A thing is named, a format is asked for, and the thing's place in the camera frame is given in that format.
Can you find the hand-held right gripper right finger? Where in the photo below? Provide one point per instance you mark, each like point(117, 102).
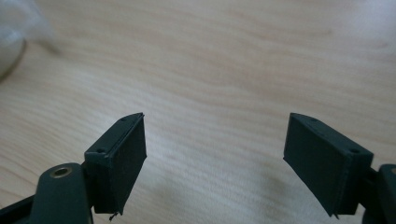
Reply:
point(323, 168)

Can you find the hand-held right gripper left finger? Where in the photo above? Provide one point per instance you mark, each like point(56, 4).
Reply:
point(116, 168)

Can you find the clear plastic container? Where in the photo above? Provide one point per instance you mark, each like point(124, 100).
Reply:
point(11, 34)

